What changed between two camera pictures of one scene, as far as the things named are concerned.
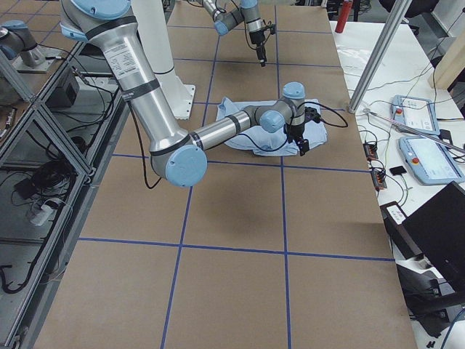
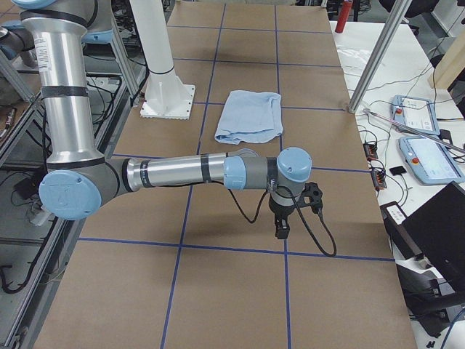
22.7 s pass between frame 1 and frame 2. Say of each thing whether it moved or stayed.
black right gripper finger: moved
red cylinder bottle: stayed
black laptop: stayed
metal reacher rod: stayed
